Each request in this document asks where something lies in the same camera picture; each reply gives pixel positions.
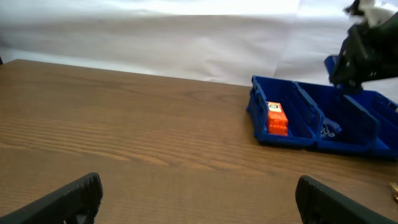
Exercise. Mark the gold candy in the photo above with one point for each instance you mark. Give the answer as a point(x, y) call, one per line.
point(395, 191)

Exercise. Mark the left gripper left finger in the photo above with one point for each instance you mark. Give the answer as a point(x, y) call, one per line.
point(62, 202)

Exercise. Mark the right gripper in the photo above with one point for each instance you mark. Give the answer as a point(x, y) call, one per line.
point(381, 49)

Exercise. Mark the blue tray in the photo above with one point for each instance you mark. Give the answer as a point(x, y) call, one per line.
point(342, 147)

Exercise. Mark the orange candy box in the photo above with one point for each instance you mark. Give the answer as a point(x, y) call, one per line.
point(276, 119)

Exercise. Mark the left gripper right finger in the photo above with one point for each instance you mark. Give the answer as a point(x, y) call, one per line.
point(329, 207)

